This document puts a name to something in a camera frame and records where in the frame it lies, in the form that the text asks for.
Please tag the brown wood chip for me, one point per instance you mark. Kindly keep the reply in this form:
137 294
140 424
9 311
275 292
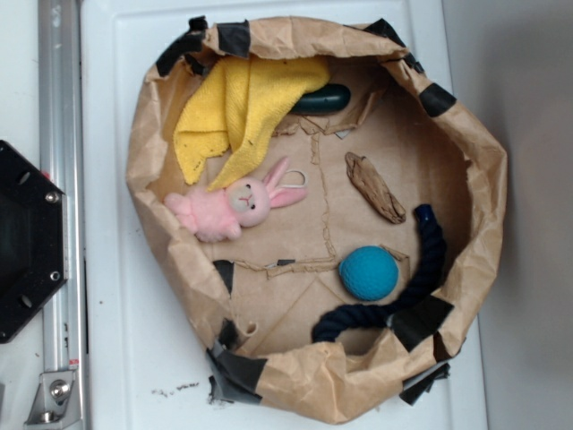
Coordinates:
370 184

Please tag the brown paper bag bin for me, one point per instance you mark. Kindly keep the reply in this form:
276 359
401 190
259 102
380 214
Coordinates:
270 309

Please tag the pink plush bunny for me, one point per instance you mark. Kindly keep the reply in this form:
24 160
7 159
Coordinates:
214 216

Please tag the blue rubber ball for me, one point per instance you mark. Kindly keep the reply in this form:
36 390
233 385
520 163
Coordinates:
369 273

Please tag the yellow microfiber cloth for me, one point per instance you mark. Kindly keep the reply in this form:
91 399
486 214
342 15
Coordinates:
237 108

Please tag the dark green oval object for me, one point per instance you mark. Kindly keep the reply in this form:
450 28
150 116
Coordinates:
329 99

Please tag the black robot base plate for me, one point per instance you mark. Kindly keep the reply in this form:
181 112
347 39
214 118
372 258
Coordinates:
32 241

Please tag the aluminium extrusion rail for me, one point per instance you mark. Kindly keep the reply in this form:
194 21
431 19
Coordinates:
65 331

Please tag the metal corner bracket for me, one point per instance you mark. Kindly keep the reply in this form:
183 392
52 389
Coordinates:
57 402

